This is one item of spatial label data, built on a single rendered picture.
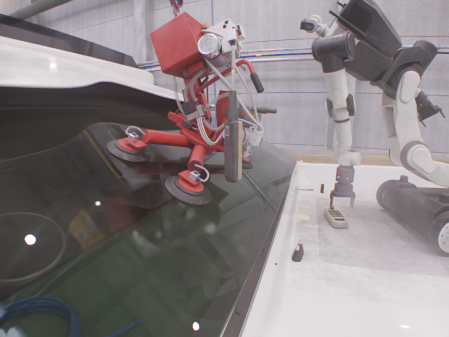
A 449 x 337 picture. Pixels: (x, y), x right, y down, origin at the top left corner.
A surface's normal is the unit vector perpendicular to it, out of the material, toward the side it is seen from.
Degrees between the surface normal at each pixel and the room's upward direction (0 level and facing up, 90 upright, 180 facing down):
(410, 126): 90
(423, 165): 90
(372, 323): 8
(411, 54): 90
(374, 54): 127
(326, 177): 90
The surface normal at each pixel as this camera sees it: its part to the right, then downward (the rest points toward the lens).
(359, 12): -0.46, 0.65
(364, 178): -0.40, 0.19
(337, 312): -0.03, -0.96
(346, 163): -0.79, 0.13
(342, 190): -0.14, 0.21
